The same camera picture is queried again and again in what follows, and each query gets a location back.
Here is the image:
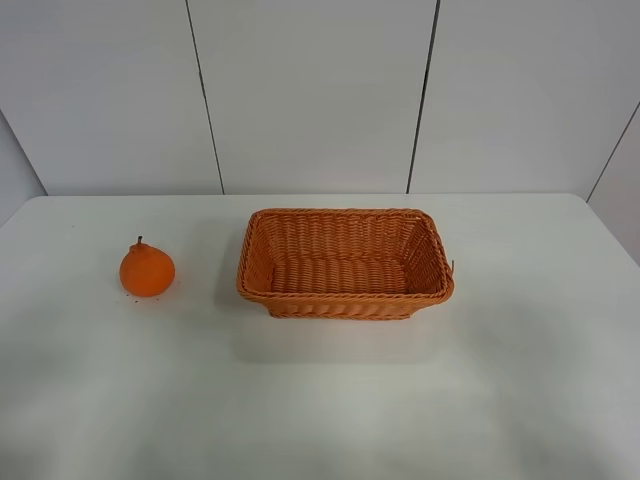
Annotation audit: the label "orange with stem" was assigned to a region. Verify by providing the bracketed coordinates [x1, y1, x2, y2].
[119, 235, 176, 298]

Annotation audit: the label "orange wicker basket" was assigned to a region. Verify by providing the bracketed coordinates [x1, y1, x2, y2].
[236, 208, 454, 320]

